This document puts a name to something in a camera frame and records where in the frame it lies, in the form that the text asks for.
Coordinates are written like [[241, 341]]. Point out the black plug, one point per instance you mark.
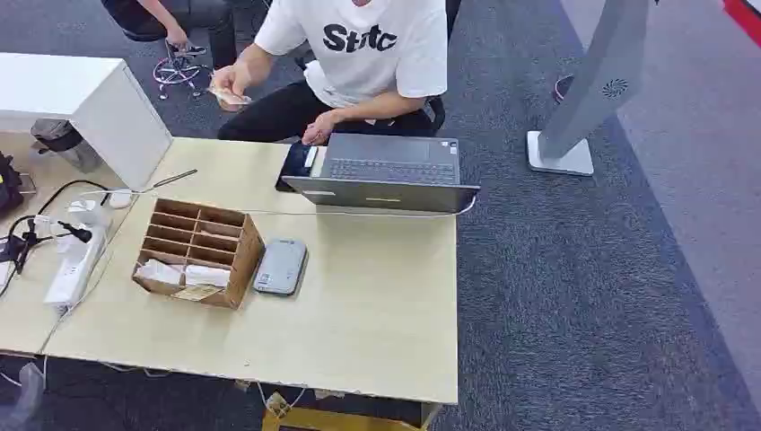
[[77, 232]]

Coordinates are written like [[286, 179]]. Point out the white cabinet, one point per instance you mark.
[[113, 113]]

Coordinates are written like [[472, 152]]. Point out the person's right hand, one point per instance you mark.
[[229, 77]]

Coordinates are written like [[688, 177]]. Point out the clear plastic bag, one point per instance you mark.
[[24, 398]]

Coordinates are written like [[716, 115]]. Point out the black bag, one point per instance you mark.
[[9, 184]]

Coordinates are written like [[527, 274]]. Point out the white round puck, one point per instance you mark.
[[120, 199]]

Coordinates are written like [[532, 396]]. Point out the white plug adapter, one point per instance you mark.
[[86, 213]]

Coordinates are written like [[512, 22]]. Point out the grey laptop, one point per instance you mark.
[[386, 178]]

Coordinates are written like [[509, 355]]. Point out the wooden card box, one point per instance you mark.
[[235, 262]]

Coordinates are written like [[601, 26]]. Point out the grey pen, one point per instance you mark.
[[175, 178]]

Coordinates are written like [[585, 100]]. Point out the printed card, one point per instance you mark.
[[196, 292]]

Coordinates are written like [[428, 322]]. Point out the person's left hand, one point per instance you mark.
[[318, 128]]

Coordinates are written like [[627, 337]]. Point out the person's hand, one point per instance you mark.
[[318, 128], [229, 77]]

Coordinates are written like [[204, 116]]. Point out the white power strip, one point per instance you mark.
[[74, 270]]

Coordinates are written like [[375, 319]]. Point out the red strip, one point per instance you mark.
[[743, 15]]

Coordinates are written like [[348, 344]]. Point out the black tablet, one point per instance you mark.
[[294, 163]]

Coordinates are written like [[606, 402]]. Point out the white card bundle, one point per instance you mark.
[[207, 276], [157, 272]]

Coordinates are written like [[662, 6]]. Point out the person in dark clothes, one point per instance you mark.
[[196, 15]]

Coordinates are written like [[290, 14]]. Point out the dark shoe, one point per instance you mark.
[[562, 88]]

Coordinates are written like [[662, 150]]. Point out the grey floor stand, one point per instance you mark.
[[594, 77]]

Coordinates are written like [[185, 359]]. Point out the grey bin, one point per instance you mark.
[[56, 135]]

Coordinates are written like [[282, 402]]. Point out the person in white shirt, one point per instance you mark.
[[363, 65]]

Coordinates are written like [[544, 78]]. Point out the chrome stool base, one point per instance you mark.
[[176, 71]]

